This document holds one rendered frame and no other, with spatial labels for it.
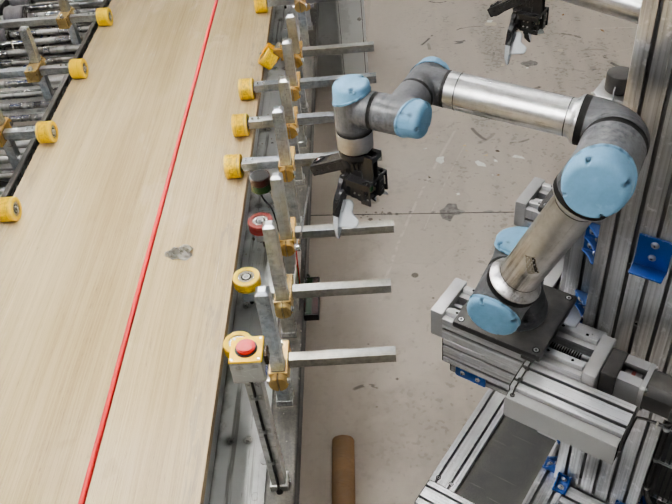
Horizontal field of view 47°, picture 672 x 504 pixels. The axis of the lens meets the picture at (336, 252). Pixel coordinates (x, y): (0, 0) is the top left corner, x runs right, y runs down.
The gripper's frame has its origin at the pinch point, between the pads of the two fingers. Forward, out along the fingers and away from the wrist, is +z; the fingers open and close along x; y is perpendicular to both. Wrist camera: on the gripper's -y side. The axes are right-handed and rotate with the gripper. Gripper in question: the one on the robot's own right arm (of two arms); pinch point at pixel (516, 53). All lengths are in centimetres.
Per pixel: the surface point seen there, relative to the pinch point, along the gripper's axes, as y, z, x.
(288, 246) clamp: -43, 45, -61
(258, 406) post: -2, 26, -123
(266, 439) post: -2, 39, -123
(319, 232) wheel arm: -40, 46, -50
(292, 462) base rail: -4, 62, -114
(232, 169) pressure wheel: -76, 36, -47
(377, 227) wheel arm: -25, 46, -40
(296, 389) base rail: -18, 62, -95
